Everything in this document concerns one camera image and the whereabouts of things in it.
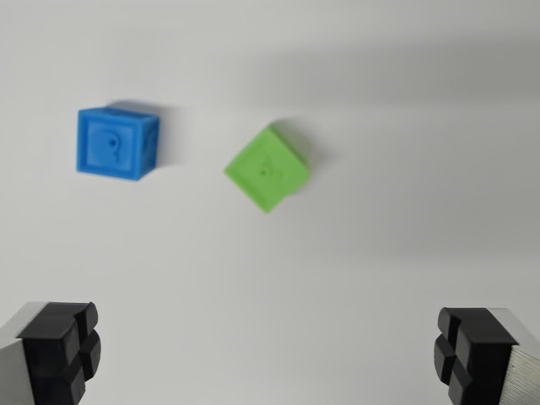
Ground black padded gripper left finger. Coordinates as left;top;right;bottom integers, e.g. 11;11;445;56
0;300;102;405

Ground black padded gripper right finger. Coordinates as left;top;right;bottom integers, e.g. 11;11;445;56
433;306;540;405

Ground blue soft toy cube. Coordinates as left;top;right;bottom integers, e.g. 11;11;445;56
75;105;161;182

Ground green soft toy cube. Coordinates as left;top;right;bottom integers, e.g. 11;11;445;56
223;121;311;214

